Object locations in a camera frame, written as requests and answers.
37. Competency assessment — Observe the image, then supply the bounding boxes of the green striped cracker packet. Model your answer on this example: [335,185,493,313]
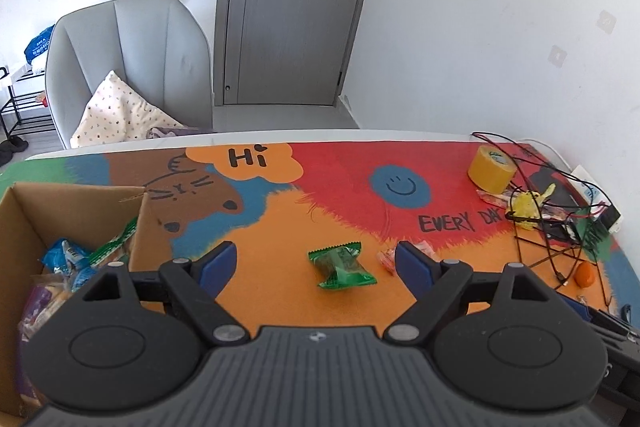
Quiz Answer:
[89,218,138,270]

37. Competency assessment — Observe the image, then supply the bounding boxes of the blue snack packet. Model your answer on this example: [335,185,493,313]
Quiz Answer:
[41,239,90,277]

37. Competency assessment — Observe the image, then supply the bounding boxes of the orange snack packet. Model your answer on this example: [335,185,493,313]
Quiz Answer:
[376,241,440,275]

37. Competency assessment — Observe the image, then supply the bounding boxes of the small orange fruit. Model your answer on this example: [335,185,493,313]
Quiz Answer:
[574,261,598,288]

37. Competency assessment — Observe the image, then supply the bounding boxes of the green candy wrapper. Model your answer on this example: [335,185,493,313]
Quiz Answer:
[307,242,378,291]

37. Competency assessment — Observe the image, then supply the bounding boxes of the yellow tape roll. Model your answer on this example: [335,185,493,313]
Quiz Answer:
[468,145,516,195]

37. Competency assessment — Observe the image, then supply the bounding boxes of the colourful cat table mat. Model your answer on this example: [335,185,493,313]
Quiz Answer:
[0,140,640,338]

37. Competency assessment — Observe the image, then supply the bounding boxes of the brown cardboard box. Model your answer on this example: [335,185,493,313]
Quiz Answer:
[1,182,171,421]

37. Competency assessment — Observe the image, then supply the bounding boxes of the purple snack packet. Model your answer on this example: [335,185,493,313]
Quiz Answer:
[17,283,72,341]

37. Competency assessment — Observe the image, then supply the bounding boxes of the dotted cream cushion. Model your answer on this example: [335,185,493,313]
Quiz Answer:
[70,70,183,148]

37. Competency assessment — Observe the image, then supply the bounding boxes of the black slippers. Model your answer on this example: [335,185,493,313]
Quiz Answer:
[0,135,28,167]

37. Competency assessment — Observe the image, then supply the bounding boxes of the black shoe rack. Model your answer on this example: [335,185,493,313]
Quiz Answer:
[1,66,54,138]

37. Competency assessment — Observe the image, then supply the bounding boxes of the grey armchair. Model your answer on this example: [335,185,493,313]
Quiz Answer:
[44,0,214,148]

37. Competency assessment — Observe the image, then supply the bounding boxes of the grey door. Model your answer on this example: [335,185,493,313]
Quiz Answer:
[214,0,362,106]

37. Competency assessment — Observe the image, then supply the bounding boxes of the blue plastic bag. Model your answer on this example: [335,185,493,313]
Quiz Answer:
[24,25,54,65]

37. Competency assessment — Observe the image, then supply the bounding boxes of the black wire stand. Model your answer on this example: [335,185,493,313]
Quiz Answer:
[471,131,614,308]

